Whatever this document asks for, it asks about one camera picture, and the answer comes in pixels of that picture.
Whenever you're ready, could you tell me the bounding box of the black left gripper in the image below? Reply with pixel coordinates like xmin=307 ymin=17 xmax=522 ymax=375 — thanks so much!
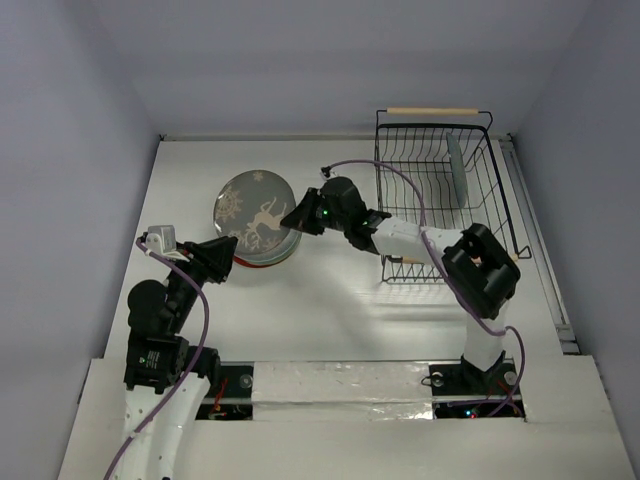
xmin=165 ymin=234 xmax=237 ymax=330

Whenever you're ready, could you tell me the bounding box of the red and teal floral plate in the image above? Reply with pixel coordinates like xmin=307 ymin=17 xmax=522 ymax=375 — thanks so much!
xmin=234 ymin=256 xmax=275 ymax=269

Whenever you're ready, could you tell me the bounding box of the grey reindeer plate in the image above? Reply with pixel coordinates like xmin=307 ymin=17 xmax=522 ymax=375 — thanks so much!
xmin=213 ymin=170 xmax=296 ymax=254

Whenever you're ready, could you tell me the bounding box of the blue floral rimmed plate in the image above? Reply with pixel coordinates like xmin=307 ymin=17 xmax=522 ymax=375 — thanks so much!
xmin=446 ymin=132 xmax=468 ymax=208

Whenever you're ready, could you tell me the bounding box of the light green flower plate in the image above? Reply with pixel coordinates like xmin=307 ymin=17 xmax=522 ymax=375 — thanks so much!
xmin=278 ymin=231 xmax=302 ymax=262

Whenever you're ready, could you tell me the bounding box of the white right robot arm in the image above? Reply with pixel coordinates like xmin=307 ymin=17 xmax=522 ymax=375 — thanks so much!
xmin=281 ymin=177 xmax=521 ymax=393

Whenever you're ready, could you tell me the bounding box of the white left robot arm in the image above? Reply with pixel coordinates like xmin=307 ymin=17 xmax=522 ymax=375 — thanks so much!
xmin=105 ymin=225 xmax=238 ymax=479

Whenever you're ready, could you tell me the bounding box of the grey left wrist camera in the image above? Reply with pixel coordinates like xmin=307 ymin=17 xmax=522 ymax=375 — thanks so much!
xmin=142 ymin=225 xmax=177 ymax=256

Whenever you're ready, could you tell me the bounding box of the black wire dish rack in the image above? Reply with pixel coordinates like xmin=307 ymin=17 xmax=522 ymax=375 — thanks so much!
xmin=374 ymin=107 xmax=532 ymax=260

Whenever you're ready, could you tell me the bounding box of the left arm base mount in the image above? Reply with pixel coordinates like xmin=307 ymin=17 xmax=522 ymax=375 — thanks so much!
xmin=196 ymin=363 xmax=254 ymax=421

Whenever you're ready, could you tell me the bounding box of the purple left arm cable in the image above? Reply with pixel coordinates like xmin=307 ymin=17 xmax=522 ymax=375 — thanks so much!
xmin=102 ymin=234 xmax=211 ymax=480

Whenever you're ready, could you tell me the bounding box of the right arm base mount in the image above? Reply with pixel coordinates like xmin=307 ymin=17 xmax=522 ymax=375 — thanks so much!
xmin=420 ymin=362 xmax=526 ymax=420

